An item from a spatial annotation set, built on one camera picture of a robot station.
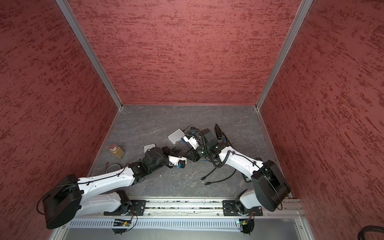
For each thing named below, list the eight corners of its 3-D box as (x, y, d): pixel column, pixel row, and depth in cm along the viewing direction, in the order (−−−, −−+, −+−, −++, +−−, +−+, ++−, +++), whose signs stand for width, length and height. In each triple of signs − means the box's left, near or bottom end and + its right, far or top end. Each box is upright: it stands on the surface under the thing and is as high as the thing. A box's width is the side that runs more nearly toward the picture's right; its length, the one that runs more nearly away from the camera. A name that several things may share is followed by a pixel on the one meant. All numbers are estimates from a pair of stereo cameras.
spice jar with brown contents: (115, 159, 93) (107, 150, 84) (118, 153, 96) (110, 144, 87) (123, 159, 93) (115, 150, 84) (125, 153, 96) (118, 144, 87)
